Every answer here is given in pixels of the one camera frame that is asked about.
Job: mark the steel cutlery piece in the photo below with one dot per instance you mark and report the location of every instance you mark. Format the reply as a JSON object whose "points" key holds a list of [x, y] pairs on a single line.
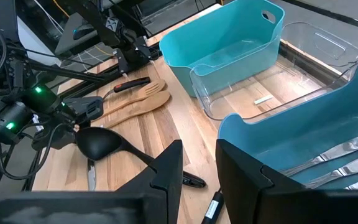
{"points": [[353, 168], [337, 149]]}

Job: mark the light wooden slotted spoon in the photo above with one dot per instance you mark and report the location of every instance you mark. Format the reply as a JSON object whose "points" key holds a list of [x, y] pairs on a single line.
{"points": [[152, 88]]}

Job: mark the teal plastic bin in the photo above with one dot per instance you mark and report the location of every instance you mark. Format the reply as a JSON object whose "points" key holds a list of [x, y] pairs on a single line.
{"points": [[197, 46]]}

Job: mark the black plastic ladle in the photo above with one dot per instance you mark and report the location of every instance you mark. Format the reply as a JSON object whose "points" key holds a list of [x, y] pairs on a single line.
{"points": [[98, 143]]}

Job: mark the blue plastic bin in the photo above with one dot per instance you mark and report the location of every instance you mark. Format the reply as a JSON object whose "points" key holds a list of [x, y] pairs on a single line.
{"points": [[291, 137]]}

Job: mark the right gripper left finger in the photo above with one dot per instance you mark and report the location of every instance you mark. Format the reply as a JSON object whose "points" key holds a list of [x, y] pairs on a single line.
{"points": [[166, 174]]}

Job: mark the grey side table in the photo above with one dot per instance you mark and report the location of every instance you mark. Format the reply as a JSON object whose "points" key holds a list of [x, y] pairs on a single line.
{"points": [[67, 40]]}

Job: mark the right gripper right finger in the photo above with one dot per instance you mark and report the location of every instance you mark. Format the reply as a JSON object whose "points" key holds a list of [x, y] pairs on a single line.
{"points": [[238, 180]]}

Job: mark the black computer mouse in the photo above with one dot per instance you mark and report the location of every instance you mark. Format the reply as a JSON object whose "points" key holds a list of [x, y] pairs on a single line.
{"points": [[84, 32]]}

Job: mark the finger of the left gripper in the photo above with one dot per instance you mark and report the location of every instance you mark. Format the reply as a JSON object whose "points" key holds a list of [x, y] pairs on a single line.
{"points": [[65, 113], [53, 137]]}

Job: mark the clear plastic bin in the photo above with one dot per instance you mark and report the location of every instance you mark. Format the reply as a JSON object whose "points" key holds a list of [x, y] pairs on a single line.
{"points": [[322, 53]]}

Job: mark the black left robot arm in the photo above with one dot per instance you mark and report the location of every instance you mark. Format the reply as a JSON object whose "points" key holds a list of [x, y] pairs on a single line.
{"points": [[6, 31]]}

